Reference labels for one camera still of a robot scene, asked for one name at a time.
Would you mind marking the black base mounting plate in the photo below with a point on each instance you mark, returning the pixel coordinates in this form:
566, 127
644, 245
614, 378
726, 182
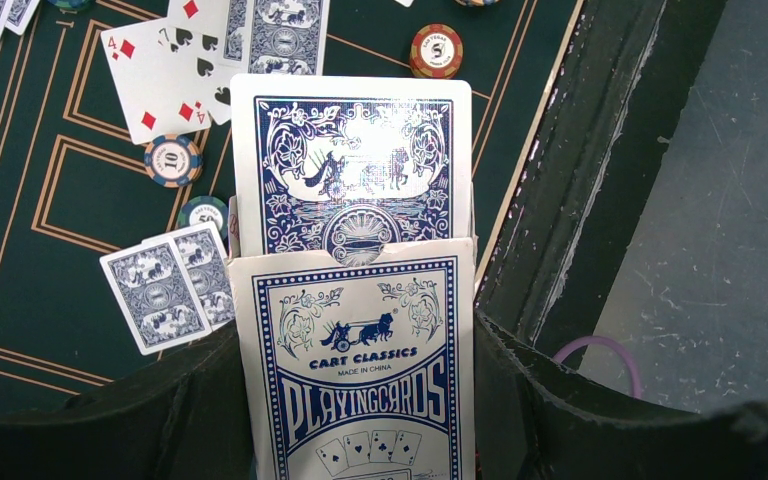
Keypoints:
608, 111

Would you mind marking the orange red chip stack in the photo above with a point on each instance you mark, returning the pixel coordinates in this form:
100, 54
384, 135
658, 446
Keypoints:
436, 52

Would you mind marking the card protruding from box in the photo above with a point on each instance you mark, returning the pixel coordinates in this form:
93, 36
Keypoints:
348, 164

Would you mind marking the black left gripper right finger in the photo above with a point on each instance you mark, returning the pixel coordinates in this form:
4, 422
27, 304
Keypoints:
536, 419

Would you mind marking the blue white card deck box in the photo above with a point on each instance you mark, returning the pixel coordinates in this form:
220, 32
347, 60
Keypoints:
359, 372

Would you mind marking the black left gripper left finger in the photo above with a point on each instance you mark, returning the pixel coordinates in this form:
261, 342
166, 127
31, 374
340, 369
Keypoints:
183, 417

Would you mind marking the dark green poker mat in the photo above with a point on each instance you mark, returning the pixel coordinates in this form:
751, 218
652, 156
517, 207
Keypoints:
72, 185

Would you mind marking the pink blue chips small pile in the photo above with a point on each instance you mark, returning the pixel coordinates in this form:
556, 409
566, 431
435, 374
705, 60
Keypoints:
173, 161

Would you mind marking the red diamonds face-up card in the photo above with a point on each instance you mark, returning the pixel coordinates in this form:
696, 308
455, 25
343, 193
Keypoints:
202, 16

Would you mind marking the seven of spades card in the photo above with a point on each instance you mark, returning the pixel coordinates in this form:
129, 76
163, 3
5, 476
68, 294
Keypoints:
202, 66

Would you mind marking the pink blue chip stack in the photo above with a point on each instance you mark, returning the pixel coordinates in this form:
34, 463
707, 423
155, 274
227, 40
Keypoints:
476, 3

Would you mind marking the four of diamonds card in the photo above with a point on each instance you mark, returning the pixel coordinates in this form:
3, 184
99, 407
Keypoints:
153, 66

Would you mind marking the face-down card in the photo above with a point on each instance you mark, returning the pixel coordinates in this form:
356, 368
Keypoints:
276, 36

